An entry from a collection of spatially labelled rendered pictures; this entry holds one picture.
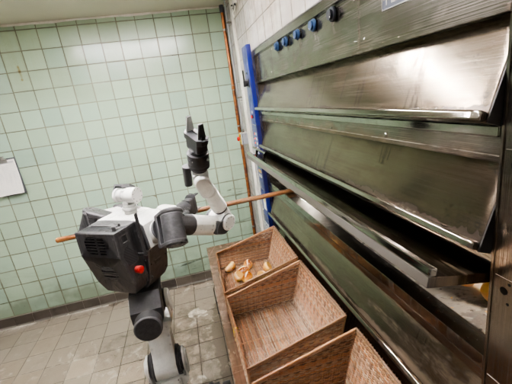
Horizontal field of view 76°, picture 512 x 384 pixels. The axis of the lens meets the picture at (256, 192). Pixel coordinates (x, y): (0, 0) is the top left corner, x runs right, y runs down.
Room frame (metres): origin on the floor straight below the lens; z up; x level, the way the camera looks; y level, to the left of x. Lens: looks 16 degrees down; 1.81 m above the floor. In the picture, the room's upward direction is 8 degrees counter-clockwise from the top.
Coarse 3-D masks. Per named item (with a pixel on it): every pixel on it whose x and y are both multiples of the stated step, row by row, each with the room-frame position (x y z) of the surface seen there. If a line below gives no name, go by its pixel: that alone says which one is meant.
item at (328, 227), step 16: (304, 208) 1.70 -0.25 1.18; (320, 224) 1.47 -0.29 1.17; (336, 224) 1.42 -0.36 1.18; (336, 240) 1.30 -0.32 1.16; (352, 240) 1.24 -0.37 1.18; (352, 256) 1.17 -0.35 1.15; (368, 256) 1.09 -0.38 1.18; (384, 272) 0.97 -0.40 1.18; (400, 272) 0.96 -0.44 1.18; (400, 288) 0.88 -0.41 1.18; (416, 288) 0.86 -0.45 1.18; (416, 304) 0.80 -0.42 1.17; (432, 304) 0.78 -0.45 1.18; (432, 320) 0.74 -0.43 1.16; (448, 320) 0.71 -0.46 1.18; (464, 320) 0.70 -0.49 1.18; (448, 336) 0.69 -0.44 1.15; (464, 336) 0.65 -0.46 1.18; (480, 336) 0.64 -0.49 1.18; (464, 352) 0.64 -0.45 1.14; (480, 352) 0.60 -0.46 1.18
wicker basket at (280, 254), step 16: (256, 240) 2.27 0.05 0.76; (272, 240) 2.26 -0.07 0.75; (224, 256) 2.22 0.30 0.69; (240, 256) 2.24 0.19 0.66; (256, 256) 2.26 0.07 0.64; (272, 256) 2.20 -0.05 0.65; (288, 256) 1.89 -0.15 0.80; (224, 272) 2.17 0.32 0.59; (256, 272) 2.11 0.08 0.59; (272, 272) 1.73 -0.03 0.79; (224, 288) 1.73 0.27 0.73; (240, 288) 1.70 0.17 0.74; (256, 304) 1.71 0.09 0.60
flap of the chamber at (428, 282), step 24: (264, 168) 1.82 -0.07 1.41; (288, 168) 1.77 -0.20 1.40; (336, 192) 1.26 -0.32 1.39; (336, 216) 0.96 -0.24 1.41; (360, 216) 0.95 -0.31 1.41; (384, 216) 0.95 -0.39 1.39; (360, 240) 0.81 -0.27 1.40; (408, 240) 0.76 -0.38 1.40; (432, 240) 0.77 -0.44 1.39; (408, 264) 0.62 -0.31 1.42; (432, 264) 0.62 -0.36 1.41; (456, 264) 0.63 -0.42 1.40; (480, 264) 0.63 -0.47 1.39
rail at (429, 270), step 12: (252, 156) 2.14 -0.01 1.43; (276, 168) 1.64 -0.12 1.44; (288, 180) 1.42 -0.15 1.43; (312, 192) 1.16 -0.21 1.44; (324, 204) 1.05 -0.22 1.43; (348, 216) 0.89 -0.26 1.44; (360, 228) 0.82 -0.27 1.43; (372, 228) 0.79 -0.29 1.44; (384, 240) 0.72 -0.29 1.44; (396, 252) 0.67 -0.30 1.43; (408, 252) 0.64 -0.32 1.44; (420, 264) 0.59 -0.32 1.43; (432, 276) 0.57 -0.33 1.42
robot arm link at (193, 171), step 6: (186, 168) 1.30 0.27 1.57; (192, 168) 1.29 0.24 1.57; (198, 168) 1.28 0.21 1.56; (204, 168) 1.29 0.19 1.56; (186, 174) 1.31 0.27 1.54; (192, 174) 1.32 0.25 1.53; (198, 174) 1.30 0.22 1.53; (204, 174) 1.31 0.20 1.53; (186, 180) 1.32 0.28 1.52; (186, 186) 1.33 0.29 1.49
